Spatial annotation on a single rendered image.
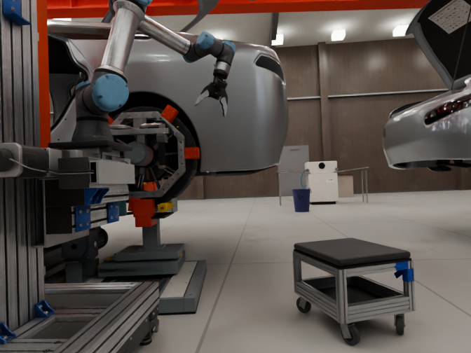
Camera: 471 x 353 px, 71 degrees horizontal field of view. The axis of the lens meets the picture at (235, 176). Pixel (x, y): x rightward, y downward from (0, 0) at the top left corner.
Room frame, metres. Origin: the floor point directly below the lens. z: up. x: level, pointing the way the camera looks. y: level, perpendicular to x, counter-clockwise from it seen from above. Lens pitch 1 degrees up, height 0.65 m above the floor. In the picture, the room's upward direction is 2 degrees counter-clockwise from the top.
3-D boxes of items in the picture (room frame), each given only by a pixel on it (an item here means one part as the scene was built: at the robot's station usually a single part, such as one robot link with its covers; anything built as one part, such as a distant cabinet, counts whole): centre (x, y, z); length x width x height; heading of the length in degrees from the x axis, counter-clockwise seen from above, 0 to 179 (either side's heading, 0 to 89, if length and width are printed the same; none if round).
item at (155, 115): (2.10, 0.59, 0.85); 0.54 x 0.07 x 0.54; 91
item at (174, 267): (2.27, 0.64, 0.13); 0.50 x 0.36 x 0.10; 91
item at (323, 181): (8.92, -2.31, 0.57); 2.39 x 0.59 x 1.14; 85
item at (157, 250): (2.27, 0.59, 0.32); 0.40 x 0.30 x 0.28; 91
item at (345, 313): (1.51, -0.50, 0.17); 0.43 x 0.36 x 0.34; 16
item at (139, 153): (2.02, 0.59, 0.85); 0.21 x 0.14 x 0.14; 1
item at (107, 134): (1.28, 0.55, 0.87); 0.15 x 0.15 x 0.10
